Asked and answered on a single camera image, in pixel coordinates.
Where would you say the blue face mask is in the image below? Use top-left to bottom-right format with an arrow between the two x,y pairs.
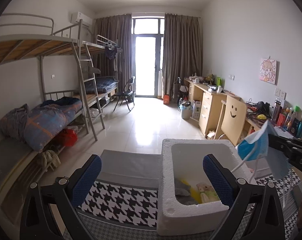
232,120 -> 291,208

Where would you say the floral green tissue pack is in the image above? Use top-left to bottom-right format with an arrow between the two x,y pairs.
197,183 -> 220,204

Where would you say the grey sock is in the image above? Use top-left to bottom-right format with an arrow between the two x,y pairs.
174,178 -> 198,205

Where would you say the teal bottle on desk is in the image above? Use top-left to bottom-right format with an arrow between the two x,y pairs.
296,121 -> 302,139

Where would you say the yellow object on desk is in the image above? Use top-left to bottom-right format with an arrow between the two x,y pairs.
257,114 -> 267,120

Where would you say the smiley wooden chair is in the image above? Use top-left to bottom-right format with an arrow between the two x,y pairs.
214,95 -> 247,146

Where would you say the houndstooth tablecloth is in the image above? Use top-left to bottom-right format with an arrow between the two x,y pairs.
78,139 -> 300,239

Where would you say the red plastic bag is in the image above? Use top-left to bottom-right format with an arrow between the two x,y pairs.
55,128 -> 78,147

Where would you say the blue plaid quilt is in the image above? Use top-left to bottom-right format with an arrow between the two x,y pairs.
0,96 -> 83,152

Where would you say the white foam box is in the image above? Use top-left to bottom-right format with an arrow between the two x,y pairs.
157,138 -> 257,236

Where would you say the wooden desk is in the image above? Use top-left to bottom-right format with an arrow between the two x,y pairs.
184,78 -> 274,146

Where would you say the white bucket on floor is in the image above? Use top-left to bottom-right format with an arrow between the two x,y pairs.
180,101 -> 193,120

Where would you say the orange box on floor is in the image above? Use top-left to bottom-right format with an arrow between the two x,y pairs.
163,94 -> 170,105

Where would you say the metal bunk bed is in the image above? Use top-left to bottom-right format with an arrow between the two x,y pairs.
0,13 -> 105,205

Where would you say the black folding chair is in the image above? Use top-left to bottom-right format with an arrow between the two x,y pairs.
114,76 -> 135,111

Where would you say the right brown curtain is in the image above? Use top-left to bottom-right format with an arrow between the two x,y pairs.
162,14 -> 203,96

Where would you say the brown curtain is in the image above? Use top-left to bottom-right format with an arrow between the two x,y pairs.
162,14 -> 203,96
94,14 -> 133,89

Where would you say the glass balcony door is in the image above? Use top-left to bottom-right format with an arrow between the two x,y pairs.
131,17 -> 164,99

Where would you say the left brown curtain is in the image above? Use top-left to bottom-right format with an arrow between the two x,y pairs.
94,14 -> 133,89

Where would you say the white air conditioner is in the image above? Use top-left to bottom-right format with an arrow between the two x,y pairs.
71,11 -> 93,27

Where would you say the cartoon wall picture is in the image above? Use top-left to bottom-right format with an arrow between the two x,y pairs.
259,59 -> 277,85

